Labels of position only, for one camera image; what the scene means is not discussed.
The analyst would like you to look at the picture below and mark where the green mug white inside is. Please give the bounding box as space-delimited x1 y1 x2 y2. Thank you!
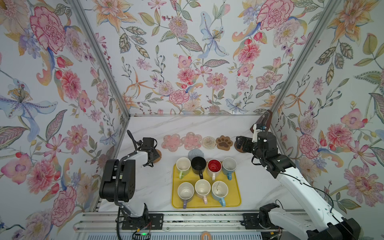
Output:
176 157 191 180

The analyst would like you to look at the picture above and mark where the blue mug row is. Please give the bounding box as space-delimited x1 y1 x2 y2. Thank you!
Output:
222 158 237 181

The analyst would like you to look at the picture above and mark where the aluminium corner post right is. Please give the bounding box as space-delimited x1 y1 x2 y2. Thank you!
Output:
270 1 341 114

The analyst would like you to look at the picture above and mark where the orange ring tape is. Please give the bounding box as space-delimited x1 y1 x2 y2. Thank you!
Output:
201 231 213 240

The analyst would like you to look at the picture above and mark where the purple handle mug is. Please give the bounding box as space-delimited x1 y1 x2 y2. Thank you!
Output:
177 182 195 209

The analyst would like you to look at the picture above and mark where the black mug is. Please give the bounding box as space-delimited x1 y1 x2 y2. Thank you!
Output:
191 157 207 179

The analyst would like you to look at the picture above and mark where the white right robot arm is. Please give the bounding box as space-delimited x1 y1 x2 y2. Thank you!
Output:
236 132 361 240

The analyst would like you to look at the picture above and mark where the round brown wooden coaster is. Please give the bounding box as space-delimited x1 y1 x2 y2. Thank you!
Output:
234 141 244 153

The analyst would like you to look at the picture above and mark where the grey blue woven coaster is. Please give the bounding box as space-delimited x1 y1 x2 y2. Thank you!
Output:
188 149 205 160

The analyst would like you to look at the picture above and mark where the yellow tray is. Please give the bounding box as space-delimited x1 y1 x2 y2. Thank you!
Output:
172 165 242 209

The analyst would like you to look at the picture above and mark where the brown paw print coaster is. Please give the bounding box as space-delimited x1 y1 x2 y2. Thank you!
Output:
216 136 233 151

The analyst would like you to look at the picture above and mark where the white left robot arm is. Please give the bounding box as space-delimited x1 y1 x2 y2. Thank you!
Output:
99 138 160 218

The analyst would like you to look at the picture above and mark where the aluminium rail base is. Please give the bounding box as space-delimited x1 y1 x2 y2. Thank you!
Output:
74 211 296 240

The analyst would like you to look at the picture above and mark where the aluminium corner post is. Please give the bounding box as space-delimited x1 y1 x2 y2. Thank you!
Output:
69 0 131 120
270 1 341 114

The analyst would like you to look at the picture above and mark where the aluminium corner post left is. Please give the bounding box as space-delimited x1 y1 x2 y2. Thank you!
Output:
69 0 131 120

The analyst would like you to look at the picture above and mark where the blue handle mug front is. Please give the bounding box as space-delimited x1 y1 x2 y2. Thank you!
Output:
211 181 229 207

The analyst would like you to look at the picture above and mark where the red inside white mug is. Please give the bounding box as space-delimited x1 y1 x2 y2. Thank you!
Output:
207 159 222 181

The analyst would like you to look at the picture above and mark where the brown wooden metronome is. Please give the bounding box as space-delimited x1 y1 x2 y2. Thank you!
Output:
250 110 273 133

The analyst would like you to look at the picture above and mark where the pink handle mug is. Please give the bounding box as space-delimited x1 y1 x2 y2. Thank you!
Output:
195 179 211 205

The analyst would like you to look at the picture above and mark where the multicolour woven round coaster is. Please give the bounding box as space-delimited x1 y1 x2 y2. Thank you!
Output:
202 137 217 150

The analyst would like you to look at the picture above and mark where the round rattan woven coaster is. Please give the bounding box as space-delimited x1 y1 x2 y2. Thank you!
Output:
153 149 162 164

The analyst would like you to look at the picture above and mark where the pink flower coaster front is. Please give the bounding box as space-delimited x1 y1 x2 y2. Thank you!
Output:
161 134 183 152

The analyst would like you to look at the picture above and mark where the pink flower coaster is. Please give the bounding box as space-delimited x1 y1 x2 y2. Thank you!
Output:
161 134 183 152
181 132 203 151

